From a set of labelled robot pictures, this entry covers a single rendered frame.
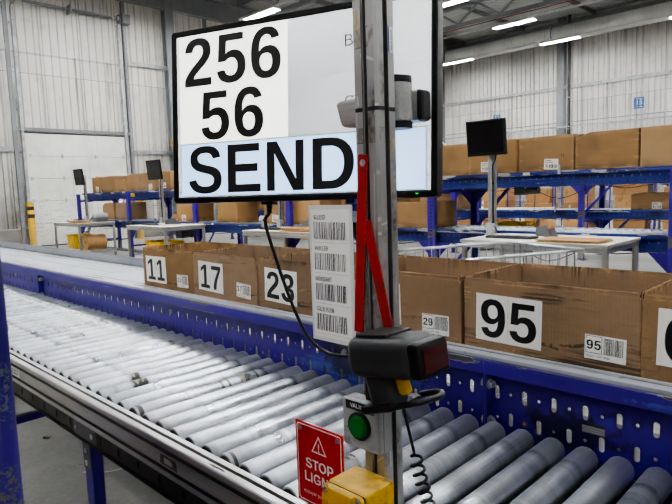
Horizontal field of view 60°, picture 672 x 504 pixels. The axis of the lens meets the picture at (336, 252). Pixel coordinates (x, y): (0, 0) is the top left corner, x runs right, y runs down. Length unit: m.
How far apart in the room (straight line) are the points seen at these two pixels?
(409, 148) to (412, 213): 5.98
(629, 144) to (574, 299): 4.76
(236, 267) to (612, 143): 4.58
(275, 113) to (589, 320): 0.75
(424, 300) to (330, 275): 0.68
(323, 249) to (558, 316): 0.64
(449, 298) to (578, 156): 4.79
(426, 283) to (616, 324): 0.45
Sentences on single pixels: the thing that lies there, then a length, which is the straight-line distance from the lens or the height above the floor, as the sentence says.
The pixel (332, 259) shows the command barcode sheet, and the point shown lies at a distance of 0.82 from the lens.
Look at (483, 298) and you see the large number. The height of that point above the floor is 1.00.
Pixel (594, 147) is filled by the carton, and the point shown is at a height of 1.58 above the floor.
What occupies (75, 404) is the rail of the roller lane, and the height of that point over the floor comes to 0.71.
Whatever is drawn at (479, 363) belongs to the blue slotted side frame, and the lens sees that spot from 1.36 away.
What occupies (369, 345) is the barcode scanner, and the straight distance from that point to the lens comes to 0.71.
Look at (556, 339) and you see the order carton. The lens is 1.33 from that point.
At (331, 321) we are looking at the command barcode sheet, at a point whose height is 1.08.
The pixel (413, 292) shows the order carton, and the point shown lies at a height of 1.00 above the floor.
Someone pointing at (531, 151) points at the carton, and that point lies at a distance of 6.35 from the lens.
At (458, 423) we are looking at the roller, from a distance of 1.35.
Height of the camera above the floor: 1.26
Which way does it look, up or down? 6 degrees down
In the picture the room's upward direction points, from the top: 2 degrees counter-clockwise
